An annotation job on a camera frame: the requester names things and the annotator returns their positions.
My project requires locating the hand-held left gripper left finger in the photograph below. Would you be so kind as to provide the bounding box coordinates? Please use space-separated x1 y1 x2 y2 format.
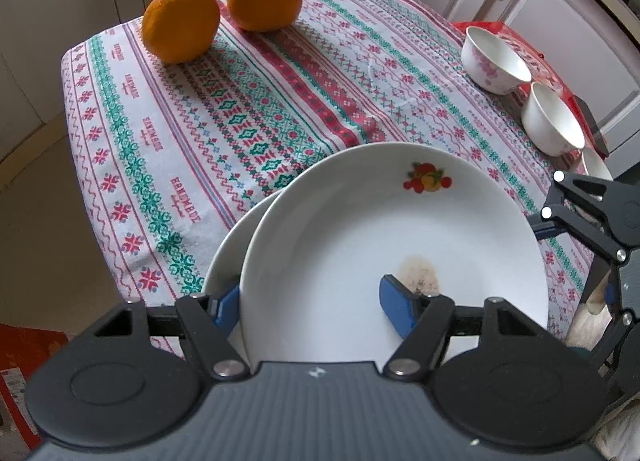
75 283 251 381

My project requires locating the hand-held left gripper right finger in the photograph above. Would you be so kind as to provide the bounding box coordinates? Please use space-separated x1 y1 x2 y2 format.
378 275 558 382

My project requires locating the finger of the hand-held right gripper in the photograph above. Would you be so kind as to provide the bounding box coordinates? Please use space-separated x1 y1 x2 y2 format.
530 171 640 264

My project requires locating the white fruit-print plate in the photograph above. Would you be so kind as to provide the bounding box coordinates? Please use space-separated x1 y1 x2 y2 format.
202 190 281 299

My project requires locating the white pink-flower bowl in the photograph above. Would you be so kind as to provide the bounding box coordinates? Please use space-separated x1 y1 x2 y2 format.
460 26 532 96
580 147 615 202
521 82 586 156

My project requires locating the white plate with brown stain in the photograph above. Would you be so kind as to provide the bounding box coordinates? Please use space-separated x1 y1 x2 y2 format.
240 142 548 367

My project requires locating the flat red gift box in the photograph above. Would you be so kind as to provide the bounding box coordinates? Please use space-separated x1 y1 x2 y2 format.
450 20 611 159

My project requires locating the patterned striped tablecloth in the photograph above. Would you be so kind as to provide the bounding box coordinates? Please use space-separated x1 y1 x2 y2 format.
60 0 608 357

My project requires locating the red cardboard box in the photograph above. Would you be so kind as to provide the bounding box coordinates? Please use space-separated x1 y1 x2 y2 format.
0 323 69 449

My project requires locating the orange with green leaf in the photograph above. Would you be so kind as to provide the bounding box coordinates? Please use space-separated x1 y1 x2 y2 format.
141 0 241 65

